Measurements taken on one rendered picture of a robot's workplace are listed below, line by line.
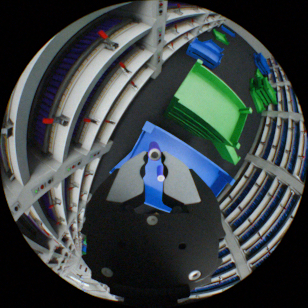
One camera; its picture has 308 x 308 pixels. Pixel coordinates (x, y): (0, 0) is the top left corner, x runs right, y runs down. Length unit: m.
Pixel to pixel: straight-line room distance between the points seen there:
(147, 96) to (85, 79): 0.56
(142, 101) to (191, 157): 0.60
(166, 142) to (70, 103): 0.31
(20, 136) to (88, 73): 0.24
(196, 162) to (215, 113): 0.22
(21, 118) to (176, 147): 0.39
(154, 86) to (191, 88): 0.46
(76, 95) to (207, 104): 0.44
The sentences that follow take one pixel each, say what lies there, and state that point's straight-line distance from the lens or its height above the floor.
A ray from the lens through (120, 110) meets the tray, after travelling 0.66.
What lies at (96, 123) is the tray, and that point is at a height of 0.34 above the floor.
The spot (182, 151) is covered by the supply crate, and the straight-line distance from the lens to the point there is 0.29.
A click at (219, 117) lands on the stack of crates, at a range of 0.44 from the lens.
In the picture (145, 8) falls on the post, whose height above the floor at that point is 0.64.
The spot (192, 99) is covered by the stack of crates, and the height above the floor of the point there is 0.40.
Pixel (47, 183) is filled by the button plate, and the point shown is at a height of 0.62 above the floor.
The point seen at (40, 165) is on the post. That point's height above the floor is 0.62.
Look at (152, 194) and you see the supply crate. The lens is 0.34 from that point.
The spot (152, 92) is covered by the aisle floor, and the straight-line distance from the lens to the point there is 0.81.
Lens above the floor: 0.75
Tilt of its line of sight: 75 degrees down
